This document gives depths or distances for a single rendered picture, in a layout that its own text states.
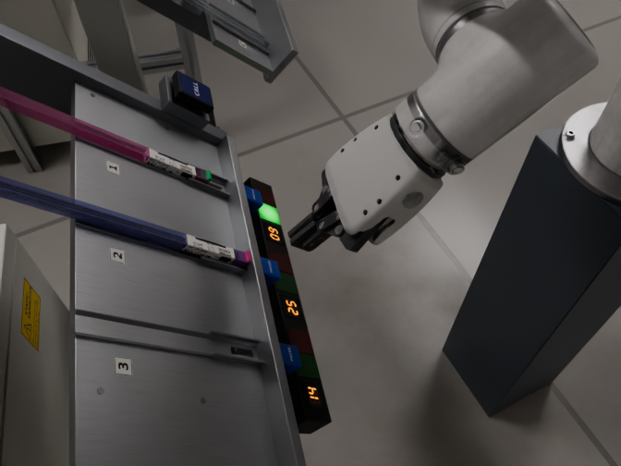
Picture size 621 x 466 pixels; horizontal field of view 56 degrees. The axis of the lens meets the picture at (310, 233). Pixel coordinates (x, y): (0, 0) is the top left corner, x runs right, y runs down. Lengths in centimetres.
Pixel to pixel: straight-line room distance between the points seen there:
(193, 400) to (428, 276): 106
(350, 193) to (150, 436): 28
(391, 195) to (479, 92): 12
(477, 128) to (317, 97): 143
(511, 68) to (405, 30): 173
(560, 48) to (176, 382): 41
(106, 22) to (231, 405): 63
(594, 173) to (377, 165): 35
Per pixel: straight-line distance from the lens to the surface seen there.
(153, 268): 58
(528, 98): 52
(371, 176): 56
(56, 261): 165
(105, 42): 100
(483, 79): 51
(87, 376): 49
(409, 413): 135
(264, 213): 77
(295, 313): 69
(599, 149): 84
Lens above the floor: 127
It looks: 54 degrees down
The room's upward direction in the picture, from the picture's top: straight up
